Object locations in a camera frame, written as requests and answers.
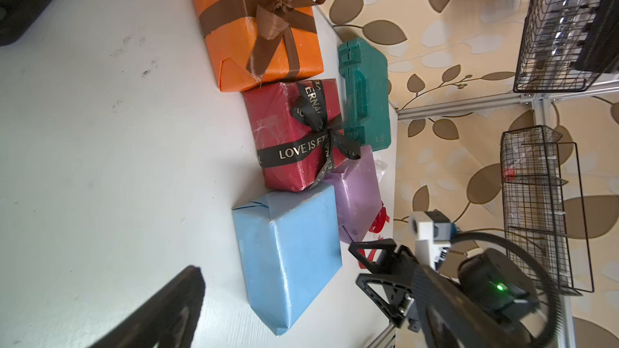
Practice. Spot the blue gift box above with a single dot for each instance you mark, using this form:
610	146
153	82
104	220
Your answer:
289	250

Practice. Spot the orange gift box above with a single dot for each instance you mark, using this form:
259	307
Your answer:
256	19

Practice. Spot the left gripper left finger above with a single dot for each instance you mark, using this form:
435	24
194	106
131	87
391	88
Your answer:
167	319

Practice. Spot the white ribbon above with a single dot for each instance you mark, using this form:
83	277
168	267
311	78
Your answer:
381	168

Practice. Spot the red ribbon bow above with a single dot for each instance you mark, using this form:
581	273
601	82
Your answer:
376	228

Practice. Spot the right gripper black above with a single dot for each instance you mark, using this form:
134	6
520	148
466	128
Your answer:
490	280

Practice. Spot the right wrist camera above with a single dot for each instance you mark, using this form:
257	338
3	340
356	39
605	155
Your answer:
433	232

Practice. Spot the red object in basket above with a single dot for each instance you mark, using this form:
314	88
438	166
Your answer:
509	174

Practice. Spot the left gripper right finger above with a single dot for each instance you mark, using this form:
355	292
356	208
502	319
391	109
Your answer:
450	319

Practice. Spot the dark red gift box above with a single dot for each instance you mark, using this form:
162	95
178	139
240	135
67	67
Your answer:
295	135

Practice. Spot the green plastic tool case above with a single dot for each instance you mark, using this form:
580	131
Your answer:
365	71

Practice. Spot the black wire basket back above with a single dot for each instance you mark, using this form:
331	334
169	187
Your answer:
567	45

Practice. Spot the purple gift box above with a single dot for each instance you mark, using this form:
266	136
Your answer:
357	196

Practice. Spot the black wire basket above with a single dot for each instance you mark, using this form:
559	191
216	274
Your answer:
567	45
534	205

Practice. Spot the black wire basket right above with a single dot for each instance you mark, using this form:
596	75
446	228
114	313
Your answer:
534	205

